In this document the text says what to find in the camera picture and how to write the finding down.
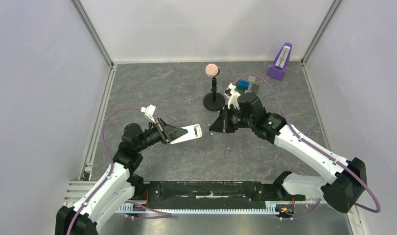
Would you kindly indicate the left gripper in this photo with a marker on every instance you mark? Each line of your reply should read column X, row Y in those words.
column 168, row 132

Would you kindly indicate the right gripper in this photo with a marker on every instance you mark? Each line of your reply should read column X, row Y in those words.
column 225, row 119

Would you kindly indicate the white remote control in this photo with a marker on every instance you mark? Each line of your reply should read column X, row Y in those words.
column 193, row 132

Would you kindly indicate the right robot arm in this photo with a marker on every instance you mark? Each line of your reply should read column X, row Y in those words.
column 340, row 181

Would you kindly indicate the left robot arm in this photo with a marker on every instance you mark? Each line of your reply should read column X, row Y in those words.
column 119, row 183

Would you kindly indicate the microphone on black stand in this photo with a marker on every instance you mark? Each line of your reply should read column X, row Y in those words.
column 213, row 101

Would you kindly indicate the grey building block baseplate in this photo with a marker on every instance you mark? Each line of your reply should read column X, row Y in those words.
column 253, row 88

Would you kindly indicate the blue building block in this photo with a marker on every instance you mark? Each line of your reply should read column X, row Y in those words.
column 243, row 85

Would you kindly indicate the grey building block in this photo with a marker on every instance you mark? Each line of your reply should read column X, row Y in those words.
column 251, row 78

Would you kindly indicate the purple metronome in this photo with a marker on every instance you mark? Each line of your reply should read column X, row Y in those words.
column 279, row 65

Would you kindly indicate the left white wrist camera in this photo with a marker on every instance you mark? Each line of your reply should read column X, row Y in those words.
column 148, row 112

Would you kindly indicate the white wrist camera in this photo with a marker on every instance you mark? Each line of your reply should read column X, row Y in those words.
column 148, row 112
column 232, row 95

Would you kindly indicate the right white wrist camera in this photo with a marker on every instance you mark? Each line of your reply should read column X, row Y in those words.
column 232, row 95

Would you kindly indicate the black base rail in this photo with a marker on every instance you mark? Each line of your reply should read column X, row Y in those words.
column 212, row 194

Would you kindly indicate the white slotted cable duct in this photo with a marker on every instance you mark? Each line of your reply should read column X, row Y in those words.
column 272, row 209

